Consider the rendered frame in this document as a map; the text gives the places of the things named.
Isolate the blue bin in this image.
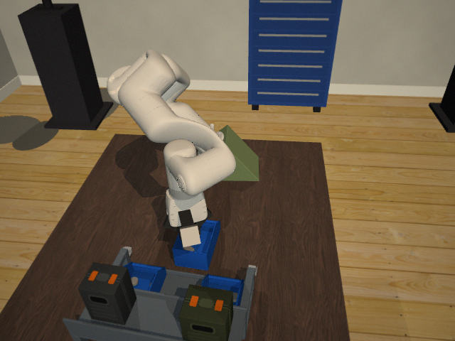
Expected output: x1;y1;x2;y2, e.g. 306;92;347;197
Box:
123;261;166;293
173;220;220;271
201;274;244;306

